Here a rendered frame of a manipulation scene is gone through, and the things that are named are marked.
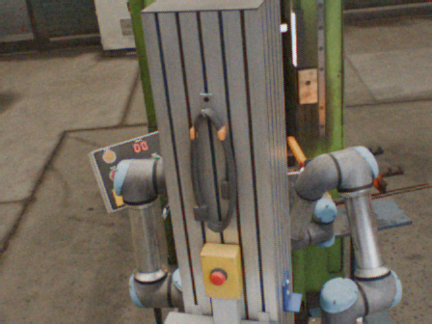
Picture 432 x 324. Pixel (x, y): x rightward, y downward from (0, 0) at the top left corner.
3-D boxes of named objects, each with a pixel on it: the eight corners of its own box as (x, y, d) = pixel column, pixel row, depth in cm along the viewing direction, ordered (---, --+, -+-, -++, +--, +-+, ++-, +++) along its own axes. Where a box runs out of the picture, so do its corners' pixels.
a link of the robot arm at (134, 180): (173, 315, 204) (154, 166, 185) (130, 315, 206) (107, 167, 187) (179, 295, 215) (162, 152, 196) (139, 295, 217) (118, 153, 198)
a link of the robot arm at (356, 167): (350, 312, 201) (317, 153, 197) (389, 300, 205) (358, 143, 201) (368, 322, 189) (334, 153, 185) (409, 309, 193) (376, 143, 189)
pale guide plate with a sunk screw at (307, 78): (317, 102, 292) (316, 68, 284) (299, 104, 292) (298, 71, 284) (316, 100, 294) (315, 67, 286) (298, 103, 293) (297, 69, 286)
